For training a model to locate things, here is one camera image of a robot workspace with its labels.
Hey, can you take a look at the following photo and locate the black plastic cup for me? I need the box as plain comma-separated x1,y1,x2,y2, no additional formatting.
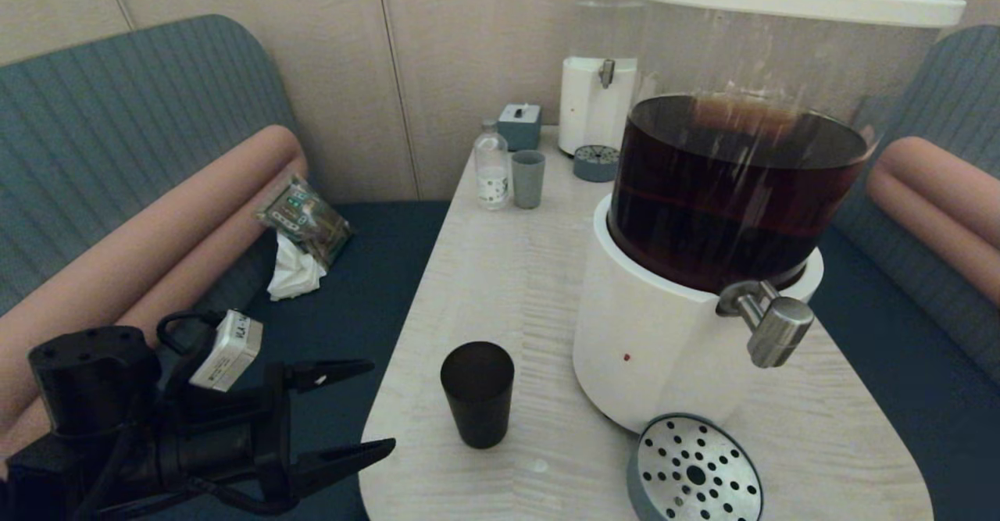
440,341,516,450

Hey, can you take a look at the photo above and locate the large silver dispenser tap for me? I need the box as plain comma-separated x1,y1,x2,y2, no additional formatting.
715,279,815,369

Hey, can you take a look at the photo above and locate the grey-green cup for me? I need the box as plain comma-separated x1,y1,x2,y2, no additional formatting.
512,150,546,209

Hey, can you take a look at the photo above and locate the crumpled white tissue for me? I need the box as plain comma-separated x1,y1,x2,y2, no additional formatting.
268,232,329,302

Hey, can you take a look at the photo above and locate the pink cylindrical bolster cushion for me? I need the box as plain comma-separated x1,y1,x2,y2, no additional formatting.
873,136,1000,252
866,167,1000,307
0,124,304,436
0,154,311,459

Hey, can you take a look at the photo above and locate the green snack packet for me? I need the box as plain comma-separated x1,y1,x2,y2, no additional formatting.
256,175,354,266

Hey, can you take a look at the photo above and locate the clear plastic bottle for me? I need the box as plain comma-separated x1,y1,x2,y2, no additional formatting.
474,120,511,211

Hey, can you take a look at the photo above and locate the blue-grey tissue box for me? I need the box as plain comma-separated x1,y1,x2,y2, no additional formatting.
498,103,542,152

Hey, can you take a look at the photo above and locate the teal upholstered bench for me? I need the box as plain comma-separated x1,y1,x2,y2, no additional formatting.
0,13,454,521
809,23,1000,521

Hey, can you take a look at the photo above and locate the large dispenser with dark tea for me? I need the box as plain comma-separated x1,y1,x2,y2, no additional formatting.
572,0,952,434

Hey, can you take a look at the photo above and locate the small grey drip tray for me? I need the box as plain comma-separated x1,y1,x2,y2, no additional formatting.
573,144,622,184

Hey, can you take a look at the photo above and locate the large grey perforated drip tray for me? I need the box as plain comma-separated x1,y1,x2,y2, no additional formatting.
626,412,764,521

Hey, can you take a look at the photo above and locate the small white clear dispenser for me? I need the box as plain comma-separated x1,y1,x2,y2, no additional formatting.
559,0,659,159

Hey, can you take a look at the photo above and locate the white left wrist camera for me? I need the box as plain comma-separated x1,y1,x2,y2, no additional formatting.
190,309,264,393

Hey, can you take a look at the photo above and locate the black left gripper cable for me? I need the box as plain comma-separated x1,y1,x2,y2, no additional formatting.
156,310,226,373

